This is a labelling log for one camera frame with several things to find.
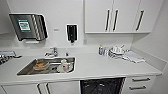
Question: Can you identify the stainless steel dishwasher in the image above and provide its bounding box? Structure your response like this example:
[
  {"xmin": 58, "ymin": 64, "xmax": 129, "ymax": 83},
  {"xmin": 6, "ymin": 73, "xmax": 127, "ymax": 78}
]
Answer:
[{"xmin": 79, "ymin": 76, "xmax": 126, "ymax": 94}]

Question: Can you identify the dish soap bottle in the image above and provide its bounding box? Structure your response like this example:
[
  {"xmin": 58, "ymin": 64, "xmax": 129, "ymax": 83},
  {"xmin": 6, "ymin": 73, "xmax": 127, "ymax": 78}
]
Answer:
[{"xmin": 97, "ymin": 45, "xmax": 104, "ymax": 56}]

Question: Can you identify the small chrome sink fitting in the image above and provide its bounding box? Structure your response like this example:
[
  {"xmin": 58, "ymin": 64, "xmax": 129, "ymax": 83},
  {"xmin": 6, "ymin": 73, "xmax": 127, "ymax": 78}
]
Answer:
[{"xmin": 64, "ymin": 50, "xmax": 70, "ymax": 57}]

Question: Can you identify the small white bottle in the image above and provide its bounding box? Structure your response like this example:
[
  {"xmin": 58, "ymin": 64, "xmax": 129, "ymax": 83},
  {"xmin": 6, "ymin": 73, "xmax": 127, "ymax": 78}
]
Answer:
[{"xmin": 103, "ymin": 48, "xmax": 109, "ymax": 57}]

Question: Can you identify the white cup in sink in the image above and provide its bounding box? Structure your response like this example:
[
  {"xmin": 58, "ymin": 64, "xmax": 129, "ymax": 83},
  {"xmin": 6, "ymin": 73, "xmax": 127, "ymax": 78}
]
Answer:
[{"xmin": 56, "ymin": 58, "xmax": 73, "ymax": 73}]

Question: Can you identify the chrome sink faucet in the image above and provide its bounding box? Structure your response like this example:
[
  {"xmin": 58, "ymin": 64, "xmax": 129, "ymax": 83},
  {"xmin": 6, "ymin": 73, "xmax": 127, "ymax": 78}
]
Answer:
[{"xmin": 43, "ymin": 46, "xmax": 59, "ymax": 59}]

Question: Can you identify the stainless steel sink basin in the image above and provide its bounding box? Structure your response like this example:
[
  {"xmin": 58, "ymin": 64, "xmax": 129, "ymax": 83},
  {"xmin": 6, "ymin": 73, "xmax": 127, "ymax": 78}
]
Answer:
[{"xmin": 16, "ymin": 56, "xmax": 77, "ymax": 77}]

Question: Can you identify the bowl with orange contents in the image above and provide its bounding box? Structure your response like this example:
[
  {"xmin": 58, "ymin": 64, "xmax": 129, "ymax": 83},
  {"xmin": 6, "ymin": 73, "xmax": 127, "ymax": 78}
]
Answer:
[{"xmin": 32, "ymin": 60, "xmax": 48, "ymax": 71}]

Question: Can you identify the white dish cloth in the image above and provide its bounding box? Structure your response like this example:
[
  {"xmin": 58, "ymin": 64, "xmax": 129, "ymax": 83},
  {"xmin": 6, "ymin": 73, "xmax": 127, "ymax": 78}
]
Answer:
[{"xmin": 121, "ymin": 52, "xmax": 146, "ymax": 65}]

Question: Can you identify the steel paper towel dispenser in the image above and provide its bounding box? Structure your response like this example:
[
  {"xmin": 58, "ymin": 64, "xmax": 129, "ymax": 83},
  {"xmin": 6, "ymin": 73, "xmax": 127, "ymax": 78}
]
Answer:
[{"xmin": 8, "ymin": 13, "xmax": 49, "ymax": 43}]

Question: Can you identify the white narrow drawer unit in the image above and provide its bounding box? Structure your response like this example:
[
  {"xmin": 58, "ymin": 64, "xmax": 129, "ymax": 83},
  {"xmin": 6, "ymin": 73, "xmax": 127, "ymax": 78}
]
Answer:
[{"xmin": 122, "ymin": 75, "xmax": 157, "ymax": 94}]

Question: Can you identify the white under-sink cabinet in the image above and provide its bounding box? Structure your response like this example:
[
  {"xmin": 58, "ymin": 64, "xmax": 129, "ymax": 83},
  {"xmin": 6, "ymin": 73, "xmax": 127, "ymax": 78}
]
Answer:
[{"xmin": 0, "ymin": 80, "xmax": 81, "ymax": 94}]

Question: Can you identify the white wall outlet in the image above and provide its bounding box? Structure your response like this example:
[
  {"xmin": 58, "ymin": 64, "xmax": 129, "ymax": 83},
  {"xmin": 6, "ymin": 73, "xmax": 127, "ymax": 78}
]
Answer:
[{"xmin": 82, "ymin": 38, "xmax": 88, "ymax": 46}]

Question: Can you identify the black wall soap dispenser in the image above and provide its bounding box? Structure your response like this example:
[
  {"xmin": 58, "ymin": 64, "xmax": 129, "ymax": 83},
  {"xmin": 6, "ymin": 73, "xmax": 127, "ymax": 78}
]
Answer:
[{"xmin": 65, "ymin": 23, "xmax": 79, "ymax": 45}]

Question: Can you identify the white three-door wall cabinet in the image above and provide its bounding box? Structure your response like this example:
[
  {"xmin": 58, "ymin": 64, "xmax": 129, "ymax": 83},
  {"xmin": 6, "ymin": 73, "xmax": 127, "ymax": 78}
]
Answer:
[{"xmin": 83, "ymin": 0, "xmax": 165, "ymax": 35}]

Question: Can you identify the dishwasher wire rack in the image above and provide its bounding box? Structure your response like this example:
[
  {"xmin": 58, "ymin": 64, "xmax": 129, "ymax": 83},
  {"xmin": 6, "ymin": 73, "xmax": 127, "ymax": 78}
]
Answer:
[{"xmin": 83, "ymin": 81, "xmax": 123, "ymax": 94}]

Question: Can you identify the black wire dish rack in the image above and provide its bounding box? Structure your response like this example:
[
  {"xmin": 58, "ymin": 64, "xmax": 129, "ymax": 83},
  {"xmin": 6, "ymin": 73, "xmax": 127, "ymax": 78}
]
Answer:
[{"xmin": 0, "ymin": 50, "xmax": 23, "ymax": 66}]

